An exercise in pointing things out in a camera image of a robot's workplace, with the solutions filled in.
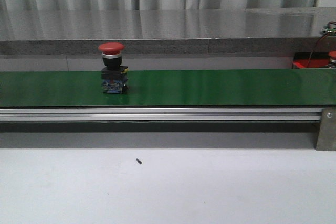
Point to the red mushroom push button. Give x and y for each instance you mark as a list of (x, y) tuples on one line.
[(332, 60), (113, 75)]

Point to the small green circuit board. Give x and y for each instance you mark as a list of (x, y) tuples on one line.
[(329, 29)]

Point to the aluminium conveyor rail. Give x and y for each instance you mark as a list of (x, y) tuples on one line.
[(161, 114)]

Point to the grey stone shelf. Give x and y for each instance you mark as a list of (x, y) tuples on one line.
[(163, 31)]

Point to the grey metal bracket plate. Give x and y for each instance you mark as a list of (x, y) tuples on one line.
[(326, 136)]

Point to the green conveyor belt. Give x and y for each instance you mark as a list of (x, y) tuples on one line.
[(249, 87)]

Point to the red plate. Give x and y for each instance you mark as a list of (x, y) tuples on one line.
[(317, 60)]

